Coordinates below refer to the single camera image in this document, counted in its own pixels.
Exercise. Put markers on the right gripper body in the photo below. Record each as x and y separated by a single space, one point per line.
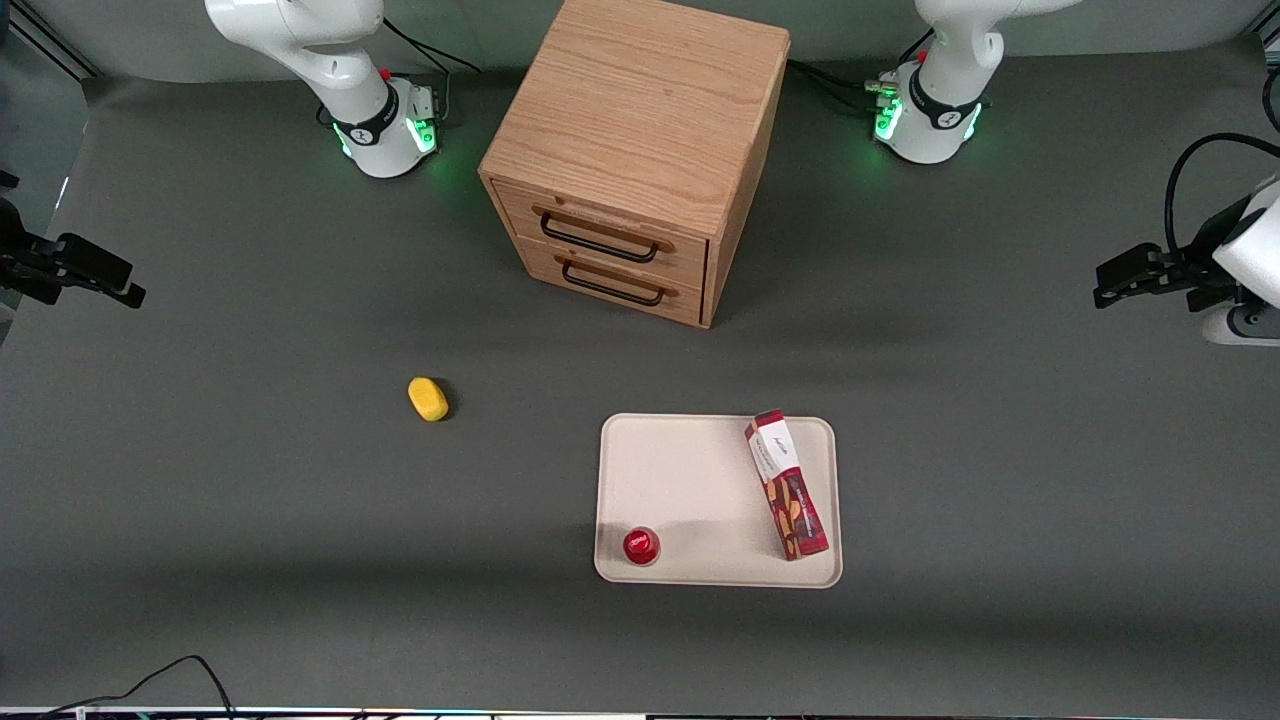
22 262

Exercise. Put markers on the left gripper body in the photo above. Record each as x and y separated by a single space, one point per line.
1196 268

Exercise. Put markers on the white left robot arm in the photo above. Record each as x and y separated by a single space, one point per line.
940 95

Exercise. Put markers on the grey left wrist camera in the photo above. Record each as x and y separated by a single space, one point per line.
1245 325

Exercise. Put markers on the red cookie box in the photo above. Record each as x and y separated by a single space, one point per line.
788 490

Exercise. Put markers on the yellow sponge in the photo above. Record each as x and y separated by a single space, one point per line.
428 399

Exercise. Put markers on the black frame rail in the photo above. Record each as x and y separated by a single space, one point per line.
50 40

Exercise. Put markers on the wooden two-drawer cabinet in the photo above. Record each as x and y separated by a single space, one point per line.
640 110

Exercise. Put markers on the beige plastic tray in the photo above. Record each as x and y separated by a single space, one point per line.
690 490

